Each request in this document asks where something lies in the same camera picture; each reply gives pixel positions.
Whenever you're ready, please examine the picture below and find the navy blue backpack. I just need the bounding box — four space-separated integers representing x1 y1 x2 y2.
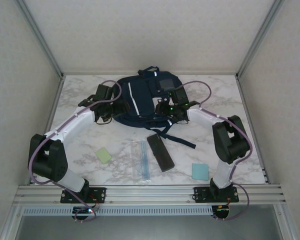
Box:
113 66 197 150

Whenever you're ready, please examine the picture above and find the black pencil case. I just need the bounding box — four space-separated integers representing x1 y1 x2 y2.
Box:
146 133 176 173

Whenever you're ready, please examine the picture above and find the clear bag of blue rulers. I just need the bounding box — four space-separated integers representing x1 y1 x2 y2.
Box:
129 138 152 185

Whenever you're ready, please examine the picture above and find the blue sticky note pad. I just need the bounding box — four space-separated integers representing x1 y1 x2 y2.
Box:
191 163 210 181

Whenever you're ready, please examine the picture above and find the green sticky note pad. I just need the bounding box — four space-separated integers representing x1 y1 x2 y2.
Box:
94 146 113 165

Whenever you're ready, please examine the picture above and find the small controller board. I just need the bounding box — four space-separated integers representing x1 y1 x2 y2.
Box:
211 204 231 219
72 206 101 216

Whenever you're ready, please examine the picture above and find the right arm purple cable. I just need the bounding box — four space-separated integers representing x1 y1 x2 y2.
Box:
178 80 253 222

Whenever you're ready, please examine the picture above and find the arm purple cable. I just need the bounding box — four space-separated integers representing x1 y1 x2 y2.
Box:
27 79 123 223
178 80 253 222

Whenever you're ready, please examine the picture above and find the aluminium table back rail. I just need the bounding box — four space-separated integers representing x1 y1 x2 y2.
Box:
61 72 239 77

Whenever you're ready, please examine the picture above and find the aluminium table side rail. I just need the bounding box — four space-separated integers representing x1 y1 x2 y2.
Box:
236 74 270 185
27 74 66 186

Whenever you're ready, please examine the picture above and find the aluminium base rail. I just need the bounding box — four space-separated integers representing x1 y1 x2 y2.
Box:
13 184 287 206

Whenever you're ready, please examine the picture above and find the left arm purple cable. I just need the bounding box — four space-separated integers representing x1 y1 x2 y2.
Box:
27 79 123 223

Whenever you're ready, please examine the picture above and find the aluminium frame post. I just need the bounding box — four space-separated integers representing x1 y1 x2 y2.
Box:
13 0 66 79
236 0 287 79

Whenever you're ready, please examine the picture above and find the grey slotted cable duct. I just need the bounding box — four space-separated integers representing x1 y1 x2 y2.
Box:
22 206 213 216

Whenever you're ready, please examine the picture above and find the aluminium frame leg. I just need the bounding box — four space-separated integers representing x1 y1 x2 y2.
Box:
273 204 300 240
0 204 25 240

